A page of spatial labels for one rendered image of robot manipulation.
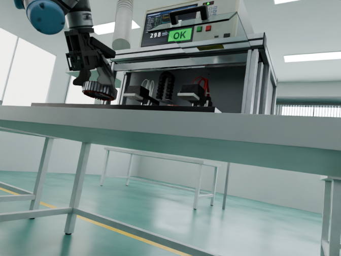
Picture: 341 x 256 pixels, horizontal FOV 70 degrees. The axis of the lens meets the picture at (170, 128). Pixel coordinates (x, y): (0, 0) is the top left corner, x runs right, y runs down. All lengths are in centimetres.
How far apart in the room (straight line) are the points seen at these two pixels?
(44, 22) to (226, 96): 68
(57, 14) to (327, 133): 58
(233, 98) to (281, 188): 618
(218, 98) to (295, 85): 656
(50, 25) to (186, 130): 40
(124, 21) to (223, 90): 159
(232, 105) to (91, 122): 58
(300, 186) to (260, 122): 666
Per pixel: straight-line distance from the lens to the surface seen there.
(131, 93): 98
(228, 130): 44
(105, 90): 80
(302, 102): 444
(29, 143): 594
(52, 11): 65
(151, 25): 119
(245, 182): 723
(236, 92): 102
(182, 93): 83
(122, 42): 226
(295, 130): 43
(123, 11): 255
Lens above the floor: 64
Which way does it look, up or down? 8 degrees up
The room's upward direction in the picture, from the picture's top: 9 degrees clockwise
